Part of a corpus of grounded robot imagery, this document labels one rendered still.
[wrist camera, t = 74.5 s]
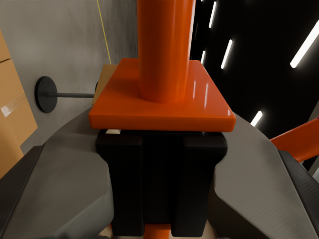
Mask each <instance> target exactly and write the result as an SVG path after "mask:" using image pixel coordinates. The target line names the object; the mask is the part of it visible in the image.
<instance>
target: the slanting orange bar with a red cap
mask: <svg viewBox="0 0 319 239"><path fill-rule="evenodd" d="M270 141H271V142H272V143H273V144H274V145H275V146H276V147H277V148H278V150H283V151H288V152H289V153H290V154H291V155H292V156H293V157H294V158H295V159H296V160H297V161H298V162H302V161H304V160H307V159H309V158H312V157H314V156H317V155H319V116H317V117H316V118H315V119H313V120H311V121H309V122H306V123H304V124H302V125H300V126H298V127H296V128H294V129H291V130H289V131H287V132H285V133H283V134H281V135H279V136H277V137H274V138H272V139H270Z"/></svg>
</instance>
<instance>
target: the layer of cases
mask: <svg viewBox="0 0 319 239"><path fill-rule="evenodd" d="M10 58H11V56H10V53H9V50H8V48H7V45H6V42H5V40H4V37H3V34H2V32H1V29H0V108H1V110H2V112H3V114H4V116H5V118H6V120H7V122H8V124H9V126H10V128H11V130H12V132H13V134H14V136H15V138H16V140H17V142H18V145H19V146H21V145H22V144H23V143H24V141H25V140H26V139H27V138H28V137H29V136H30V135H31V134H32V133H33V132H34V131H35V130H36V129H37V128H38V127H37V124H36V121H35V119H34V116H33V113H32V111H31V108H30V106H29V103H28V100H27V98H26V95H25V93H24V90H23V87H22V85H21V82H20V79H19V76H18V74H17V71H16V68H15V66H14V63H13V61H12V59H10Z"/></svg>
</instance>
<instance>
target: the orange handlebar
mask: <svg viewBox="0 0 319 239"><path fill-rule="evenodd" d="M136 1H137V34H138V67H139V95H140V96H141V97H142V98H143V99H145V100H147V101H150V102H154V103H161V104H164V103H175V102H177V101H180V100H182V99H183V98H184V97H185V94H186V85H187V77H188V65H189V57H190V49H191V40H192V32H193V23H194V15H195V6H196V0H136ZM169 233H170V230H145V232H144V235H143V239H169Z"/></svg>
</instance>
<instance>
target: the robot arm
mask: <svg viewBox="0 0 319 239"><path fill-rule="evenodd" d="M91 108H92V107H90V108H89V109H87V110H86V111H84V112H82V113H81V114H79V115H78V116H76V117H75V118H73V119H72V120H70V121H69V122H67V123H66V124H65V125H63V126H62V127H61V128H60V129H58V130H57V131H56V132H55V133H54V134H53V135H52V136H51V137H50V138H49V139H48V140H47V141H46V142H45V143H44V144H43V145H41V146H33V147H32V149H31V150H29V151H28V152H27V153H26V154H25V155H24V156H23V157H22V158H21V159H20V160H19V161H18V162H17V163H16V164H15V165H14V166H13V167H12V168H11V169H10V170H9V171H8V172H7V173H6V174H5V175H4V176H3V177H2V178H1V179H0V239H110V238H109V237H108V236H100V235H98V234H99V233H100V232H101V231H102V230H104V229H105V228H106V227H107V226H108V225H109V224H110V223H111V222H112V220H113V217H114V206H113V191H112V185H111V179H110V173H109V167H108V164H107V163H106V162H105V161H104V160H103V159H102V158H101V157H100V155H99V154H98V153H97V150H96V142H97V140H98V138H99V135H101V134H103V133H106V132H107V129H93V128H91V127H90V123H89V118H88V114H89V112H90V110H91ZM233 113H234V112H233ZM234 115H235V117H236V122H235V126H234V130H233V131H232V132H213V133H214V135H215V136H221V137H223V138H224V139H225V141H226V144H227V147H228V149H227V153H226V156H224V157H223V159H222V160H221V161H220V162H219V163H218V164H217V165H216V166H215V169H214V173H213V177H212V181H211V185H210V189H209V193H208V200H207V219H208V222H209V223H210V225H211V226H212V227H213V228H214V229H215V230H216V231H218V232H219V233H220V234H221V235H222V236H223V238H217V239H319V183H318V182H317V181H316V180H315V179H314V178H313V177H312V176H311V175H310V174H309V173H308V172H307V171H306V170H305V168H304V167H303V166H302V165H301V164H300V163H299V162H298V161H297V160H296V159H295V158H294V157H293V156H292V155H291V154H290V153H289V152H288V151H283V150H278V148H277V147H276V146H275V145H274V144H273V143H272V142H271V141H270V140H269V139H268V138H267V137H266V136H265V135H264V134H263V133H262V132H261V131H259V130H258V129H257V128H256V127H254V126H253V125H252V124H250V123H249V122H247V121H246V120H244V119H243V118H241V117H240V116H238V115H237V114H235V113H234Z"/></svg>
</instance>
